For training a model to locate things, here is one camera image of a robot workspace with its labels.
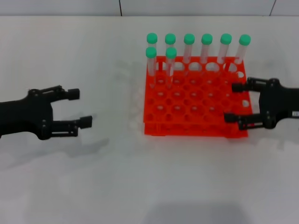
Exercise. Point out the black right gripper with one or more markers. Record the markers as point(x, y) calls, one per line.
point(280, 102)

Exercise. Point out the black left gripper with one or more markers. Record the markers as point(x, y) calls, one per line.
point(25, 116)

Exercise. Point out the green capped clear test tube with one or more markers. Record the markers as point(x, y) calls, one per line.
point(207, 38)
point(151, 51)
point(170, 38)
point(189, 38)
point(244, 39)
point(226, 38)
point(151, 37)
point(171, 52)

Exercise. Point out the orange test tube rack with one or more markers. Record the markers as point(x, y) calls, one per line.
point(198, 105)

